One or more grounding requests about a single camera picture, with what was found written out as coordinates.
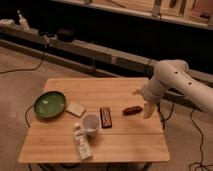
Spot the red sausage snack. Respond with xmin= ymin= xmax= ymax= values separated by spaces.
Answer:
xmin=123 ymin=106 xmax=143 ymax=116

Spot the white spray bottle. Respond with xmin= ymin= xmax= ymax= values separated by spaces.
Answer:
xmin=17 ymin=11 xmax=30 ymax=31

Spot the dark chocolate bar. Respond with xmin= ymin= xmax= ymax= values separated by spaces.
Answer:
xmin=100 ymin=107 xmax=112 ymax=128

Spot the black device on ledge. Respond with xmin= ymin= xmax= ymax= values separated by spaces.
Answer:
xmin=57 ymin=29 xmax=76 ymax=42

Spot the wooden table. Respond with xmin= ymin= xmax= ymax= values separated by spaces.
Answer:
xmin=18 ymin=78 xmax=170 ymax=163

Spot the black robot cable right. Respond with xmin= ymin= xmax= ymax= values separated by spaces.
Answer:
xmin=156 ymin=99 xmax=213 ymax=171

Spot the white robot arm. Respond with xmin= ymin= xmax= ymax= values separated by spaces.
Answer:
xmin=135 ymin=60 xmax=213 ymax=119

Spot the white sponge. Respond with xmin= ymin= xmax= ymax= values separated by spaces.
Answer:
xmin=66 ymin=102 xmax=85 ymax=117

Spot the green bowl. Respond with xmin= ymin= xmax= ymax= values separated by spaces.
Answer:
xmin=34 ymin=91 xmax=66 ymax=119

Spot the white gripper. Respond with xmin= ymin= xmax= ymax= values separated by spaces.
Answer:
xmin=132 ymin=78 xmax=165 ymax=119

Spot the white lotion bottle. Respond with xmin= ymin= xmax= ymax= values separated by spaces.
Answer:
xmin=74 ymin=123 xmax=92 ymax=160

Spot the black floor cable left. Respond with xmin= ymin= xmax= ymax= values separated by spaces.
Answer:
xmin=0 ymin=46 xmax=46 ymax=76

